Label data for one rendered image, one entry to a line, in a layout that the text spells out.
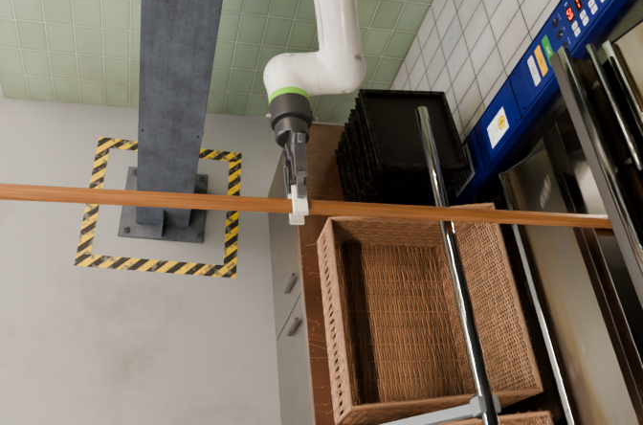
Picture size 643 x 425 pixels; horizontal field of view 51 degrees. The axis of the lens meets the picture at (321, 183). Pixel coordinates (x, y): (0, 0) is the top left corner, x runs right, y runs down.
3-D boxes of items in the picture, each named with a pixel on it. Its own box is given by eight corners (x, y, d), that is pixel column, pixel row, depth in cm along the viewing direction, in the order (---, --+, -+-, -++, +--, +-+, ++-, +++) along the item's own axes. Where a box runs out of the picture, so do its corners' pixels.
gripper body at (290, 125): (312, 115, 146) (315, 149, 141) (303, 138, 153) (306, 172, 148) (277, 112, 144) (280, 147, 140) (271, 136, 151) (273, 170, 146)
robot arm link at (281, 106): (262, 116, 154) (269, 90, 147) (311, 120, 157) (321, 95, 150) (263, 137, 151) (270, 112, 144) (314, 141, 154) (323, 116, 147)
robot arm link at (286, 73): (266, 78, 164) (258, 46, 155) (317, 71, 164) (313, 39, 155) (269, 123, 157) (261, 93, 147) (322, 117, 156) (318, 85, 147)
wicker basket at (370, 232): (458, 243, 219) (497, 199, 196) (498, 422, 188) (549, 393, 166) (314, 238, 207) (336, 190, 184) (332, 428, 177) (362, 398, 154)
